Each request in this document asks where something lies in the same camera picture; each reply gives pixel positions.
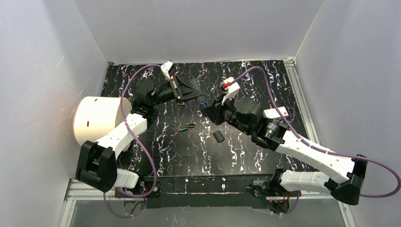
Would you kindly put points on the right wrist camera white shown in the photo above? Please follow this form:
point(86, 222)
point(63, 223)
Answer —
point(230, 89)

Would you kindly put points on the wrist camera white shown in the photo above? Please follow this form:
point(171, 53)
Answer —
point(230, 89)
point(165, 68)

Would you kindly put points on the white cylindrical bin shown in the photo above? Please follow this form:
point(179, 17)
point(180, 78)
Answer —
point(96, 116)

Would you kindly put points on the black remote battery cover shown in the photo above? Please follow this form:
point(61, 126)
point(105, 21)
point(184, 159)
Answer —
point(219, 137)

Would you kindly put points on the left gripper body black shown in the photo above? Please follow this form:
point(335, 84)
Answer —
point(178, 91)

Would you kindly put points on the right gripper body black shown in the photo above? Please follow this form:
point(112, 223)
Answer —
point(219, 109)

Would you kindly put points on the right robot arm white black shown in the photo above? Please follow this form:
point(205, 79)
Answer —
point(340, 177)

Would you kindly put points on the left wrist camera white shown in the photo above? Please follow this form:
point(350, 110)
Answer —
point(165, 68)

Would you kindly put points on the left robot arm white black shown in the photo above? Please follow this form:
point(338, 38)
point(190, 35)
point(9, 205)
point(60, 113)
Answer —
point(97, 165)

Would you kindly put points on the white battery box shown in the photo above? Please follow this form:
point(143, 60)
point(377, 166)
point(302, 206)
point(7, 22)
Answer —
point(274, 114)

